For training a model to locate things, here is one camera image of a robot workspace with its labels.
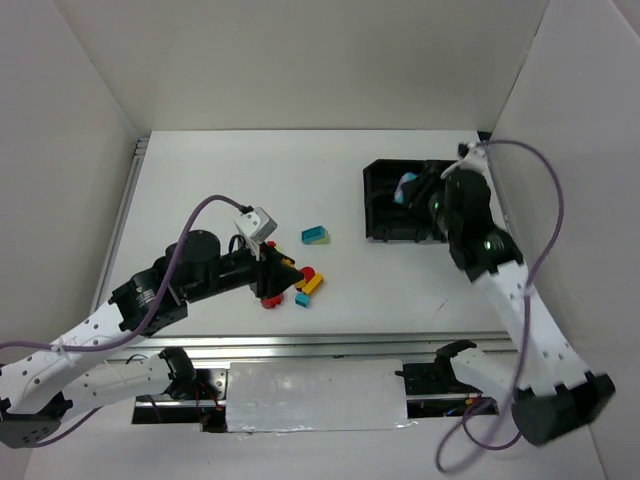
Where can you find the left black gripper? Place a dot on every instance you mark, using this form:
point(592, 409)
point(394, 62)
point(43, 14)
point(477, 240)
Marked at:
point(261, 273)

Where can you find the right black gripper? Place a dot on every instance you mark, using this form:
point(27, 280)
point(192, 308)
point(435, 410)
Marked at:
point(426, 187)

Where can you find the red rounded lego brick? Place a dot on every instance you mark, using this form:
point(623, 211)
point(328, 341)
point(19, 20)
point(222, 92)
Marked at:
point(308, 272)

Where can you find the blue monster face lego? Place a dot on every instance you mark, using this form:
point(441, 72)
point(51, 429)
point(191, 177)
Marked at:
point(404, 188)

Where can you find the yellow long lego brick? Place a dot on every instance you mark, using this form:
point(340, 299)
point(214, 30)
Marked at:
point(313, 284)

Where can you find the teal and green lego brick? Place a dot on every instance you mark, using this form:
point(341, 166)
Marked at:
point(315, 235)

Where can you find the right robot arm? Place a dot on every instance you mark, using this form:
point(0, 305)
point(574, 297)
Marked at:
point(557, 392)

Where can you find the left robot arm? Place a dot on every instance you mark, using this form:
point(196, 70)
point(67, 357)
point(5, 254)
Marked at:
point(70, 377)

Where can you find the red half-round lego brick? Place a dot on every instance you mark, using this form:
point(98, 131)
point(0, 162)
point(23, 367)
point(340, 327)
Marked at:
point(272, 302)

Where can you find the small teal lego brick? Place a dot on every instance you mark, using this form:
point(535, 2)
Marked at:
point(303, 300)

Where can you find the black four-compartment bin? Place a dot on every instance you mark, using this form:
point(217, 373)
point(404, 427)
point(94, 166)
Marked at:
point(465, 211)

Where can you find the white foil tape panel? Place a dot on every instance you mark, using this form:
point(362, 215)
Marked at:
point(316, 395)

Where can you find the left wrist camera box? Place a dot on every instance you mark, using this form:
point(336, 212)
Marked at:
point(255, 226)

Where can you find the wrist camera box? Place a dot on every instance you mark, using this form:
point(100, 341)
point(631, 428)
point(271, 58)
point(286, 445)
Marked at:
point(255, 226)
point(472, 156)

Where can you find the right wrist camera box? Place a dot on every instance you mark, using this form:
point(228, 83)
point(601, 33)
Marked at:
point(472, 156)

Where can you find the aluminium rail frame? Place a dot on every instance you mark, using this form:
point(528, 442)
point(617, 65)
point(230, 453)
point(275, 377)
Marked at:
point(316, 346)

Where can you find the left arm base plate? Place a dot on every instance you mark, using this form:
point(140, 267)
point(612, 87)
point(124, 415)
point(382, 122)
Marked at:
point(203, 407)

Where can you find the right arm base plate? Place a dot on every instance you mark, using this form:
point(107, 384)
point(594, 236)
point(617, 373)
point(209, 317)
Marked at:
point(433, 392)

